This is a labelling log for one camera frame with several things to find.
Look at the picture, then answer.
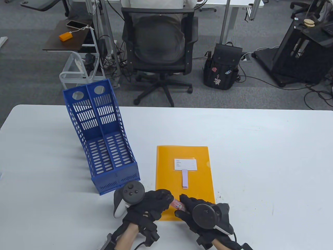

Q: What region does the person's right hand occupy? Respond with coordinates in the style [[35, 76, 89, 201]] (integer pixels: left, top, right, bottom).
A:
[[174, 194, 232, 240]]

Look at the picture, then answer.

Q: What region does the person's left hand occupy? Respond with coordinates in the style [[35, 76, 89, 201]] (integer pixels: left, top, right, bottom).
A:
[[122, 190, 174, 229]]

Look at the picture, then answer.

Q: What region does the pink glue stick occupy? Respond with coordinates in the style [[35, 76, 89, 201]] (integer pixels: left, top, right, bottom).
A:
[[169, 199, 186, 211]]

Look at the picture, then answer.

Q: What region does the orange L-shaped folder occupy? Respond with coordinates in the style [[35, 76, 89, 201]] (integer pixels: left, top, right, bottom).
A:
[[156, 145, 216, 221]]

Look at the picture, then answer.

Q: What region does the person's left forearm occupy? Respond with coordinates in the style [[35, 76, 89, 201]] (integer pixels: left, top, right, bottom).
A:
[[114, 223, 139, 250]]

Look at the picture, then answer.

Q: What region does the person's right forearm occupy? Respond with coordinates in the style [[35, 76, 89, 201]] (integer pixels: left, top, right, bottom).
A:
[[212, 238, 229, 250]]

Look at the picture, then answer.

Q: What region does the black and white hand controller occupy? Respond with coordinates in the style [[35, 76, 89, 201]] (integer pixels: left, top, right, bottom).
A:
[[113, 182, 145, 218], [193, 203, 234, 236]]

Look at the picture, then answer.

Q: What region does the white paper label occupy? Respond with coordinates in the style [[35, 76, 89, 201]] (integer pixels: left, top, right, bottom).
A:
[[174, 158, 197, 171]]

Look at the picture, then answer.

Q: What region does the blue plastic file rack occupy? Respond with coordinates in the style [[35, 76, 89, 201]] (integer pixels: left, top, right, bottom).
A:
[[63, 79, 141, 196]]

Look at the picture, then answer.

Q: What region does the black mesh office chair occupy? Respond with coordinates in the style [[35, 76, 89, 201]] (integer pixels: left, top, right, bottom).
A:
[[122, 7, 198, 108]]

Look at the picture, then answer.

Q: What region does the black backpack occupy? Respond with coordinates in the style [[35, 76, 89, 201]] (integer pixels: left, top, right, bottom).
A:
[[203, 42, 243, 91]]

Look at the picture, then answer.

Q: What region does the white rolling cart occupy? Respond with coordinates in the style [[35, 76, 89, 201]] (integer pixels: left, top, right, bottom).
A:
[[59, 51, 106, 90]]

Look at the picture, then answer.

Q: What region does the black handheld device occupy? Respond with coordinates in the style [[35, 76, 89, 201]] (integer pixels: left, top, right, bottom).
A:
[[85, 53, 96, 74]]

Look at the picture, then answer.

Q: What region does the black equipment stand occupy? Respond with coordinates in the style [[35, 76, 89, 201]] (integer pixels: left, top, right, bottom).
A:
[[254, 14, 333, 88]]

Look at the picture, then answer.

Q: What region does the brown side table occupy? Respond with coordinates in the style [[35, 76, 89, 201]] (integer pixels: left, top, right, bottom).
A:
[[43, 20, 95, 52]]

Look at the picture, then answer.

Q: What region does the white desk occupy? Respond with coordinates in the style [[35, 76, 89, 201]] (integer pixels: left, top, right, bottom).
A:
[[200, 0, 263, 45]]

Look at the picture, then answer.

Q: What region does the white smartphone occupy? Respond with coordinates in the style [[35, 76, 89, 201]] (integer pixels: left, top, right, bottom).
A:
[[66, 20, 88, 29]]

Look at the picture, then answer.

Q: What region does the dark grey chair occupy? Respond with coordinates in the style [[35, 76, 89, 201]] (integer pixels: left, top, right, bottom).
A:
[[20, 0, 70, 17]]

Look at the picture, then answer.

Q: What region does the black swivel chair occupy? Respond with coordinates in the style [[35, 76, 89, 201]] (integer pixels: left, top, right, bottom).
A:
[[290, 0, 329, 20]]

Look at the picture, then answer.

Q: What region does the grey metal desk frame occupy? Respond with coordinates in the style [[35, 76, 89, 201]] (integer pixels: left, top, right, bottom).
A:
[[70, 0, 123, 89]]

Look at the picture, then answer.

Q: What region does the white charging cable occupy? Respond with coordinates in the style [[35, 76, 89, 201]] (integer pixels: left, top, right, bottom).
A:
[[71, 26, 94, 34]]

